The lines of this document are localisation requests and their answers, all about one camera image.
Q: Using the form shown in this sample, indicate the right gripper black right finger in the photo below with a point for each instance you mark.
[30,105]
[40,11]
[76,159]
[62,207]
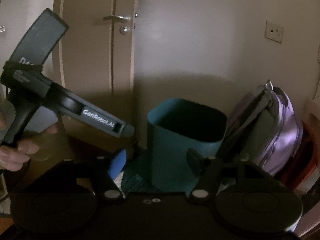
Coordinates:
[205,170]

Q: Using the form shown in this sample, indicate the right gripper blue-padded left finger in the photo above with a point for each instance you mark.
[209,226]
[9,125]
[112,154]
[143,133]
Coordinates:
[117,163]

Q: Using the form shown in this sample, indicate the teal trash bin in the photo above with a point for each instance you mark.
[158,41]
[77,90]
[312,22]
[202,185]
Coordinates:
[174,126]

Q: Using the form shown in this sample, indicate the person's left hand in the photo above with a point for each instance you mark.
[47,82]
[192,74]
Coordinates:
[13,158]

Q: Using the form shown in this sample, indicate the purple backpack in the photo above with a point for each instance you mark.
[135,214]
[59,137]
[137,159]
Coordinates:
[263,129]

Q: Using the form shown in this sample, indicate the brown wooden door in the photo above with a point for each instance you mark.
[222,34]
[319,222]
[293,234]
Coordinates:
[95,57]

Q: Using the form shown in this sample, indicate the silver door handle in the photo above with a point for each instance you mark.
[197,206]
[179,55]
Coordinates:
[118,18]

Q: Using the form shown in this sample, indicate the wall socket plate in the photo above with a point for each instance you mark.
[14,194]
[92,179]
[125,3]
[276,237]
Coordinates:
[274,32]

